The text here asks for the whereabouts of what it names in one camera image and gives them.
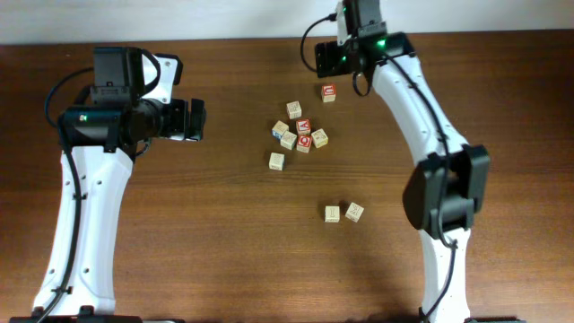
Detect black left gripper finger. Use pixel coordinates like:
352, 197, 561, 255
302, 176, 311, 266
184, 117, 204, 142
190, 99, 206, 125

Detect red letter U block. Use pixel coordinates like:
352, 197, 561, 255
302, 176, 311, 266
321, 84, 336, 103

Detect wooden letter X block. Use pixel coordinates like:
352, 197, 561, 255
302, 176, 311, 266
344, 202, 364, 223

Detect wooden block green side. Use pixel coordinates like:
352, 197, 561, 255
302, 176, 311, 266
324, 205, 340, 223

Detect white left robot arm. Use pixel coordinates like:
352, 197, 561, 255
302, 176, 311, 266
29, 47, 206, 322

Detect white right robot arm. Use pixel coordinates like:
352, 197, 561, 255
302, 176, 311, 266
315, 32, 491, 322

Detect wooden block top middle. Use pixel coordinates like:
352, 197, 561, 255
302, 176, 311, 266
286, 101, 302, 119

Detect wooden block blue side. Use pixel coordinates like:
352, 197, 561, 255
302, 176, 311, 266
272, 120, 289, 140

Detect red letter V block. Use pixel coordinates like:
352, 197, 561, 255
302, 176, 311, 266
295, 118, 311, 135

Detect wooden block yellow side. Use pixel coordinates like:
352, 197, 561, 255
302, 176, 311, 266
311, 128, 328, 149

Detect wooden block lower left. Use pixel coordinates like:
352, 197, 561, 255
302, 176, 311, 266
268, 153, 285, 171

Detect plain wooden block centre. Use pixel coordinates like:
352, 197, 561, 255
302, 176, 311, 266
280, 131, 298, 150

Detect red letter Q block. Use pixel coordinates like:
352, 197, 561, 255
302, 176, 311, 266
297, 135, 312, 153

